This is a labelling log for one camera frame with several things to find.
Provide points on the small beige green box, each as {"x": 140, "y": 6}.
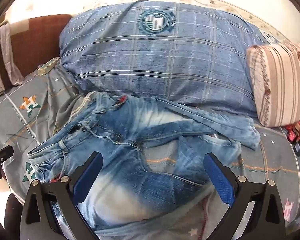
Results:
{"x": 48, "y": 66}

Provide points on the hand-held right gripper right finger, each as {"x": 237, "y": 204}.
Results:
{"x": 220, "y": 177}

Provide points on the grey hanging cloth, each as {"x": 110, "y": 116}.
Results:
{"x": 5, "y": 55}

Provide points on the striped floral pillow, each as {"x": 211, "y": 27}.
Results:
{"x": 277, "y": 85}

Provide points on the brown headboard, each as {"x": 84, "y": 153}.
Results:
{"x": 40, "y": 40}

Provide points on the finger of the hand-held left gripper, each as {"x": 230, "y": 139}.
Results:
{"x": 3, "y": 153}

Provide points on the faded blue denim pants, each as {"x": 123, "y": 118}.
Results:
{"x": 130, "y": 135}

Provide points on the dark object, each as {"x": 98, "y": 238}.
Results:
{"x": 12, "y": 212}

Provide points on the grey star print bedsheet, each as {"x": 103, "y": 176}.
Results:
{"x": 20, "y": 125}

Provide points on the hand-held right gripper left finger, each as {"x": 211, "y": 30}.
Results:
{"x": 87, "y": 177}

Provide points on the red and black object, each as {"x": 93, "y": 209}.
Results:
{"x": 298, "y": 135}

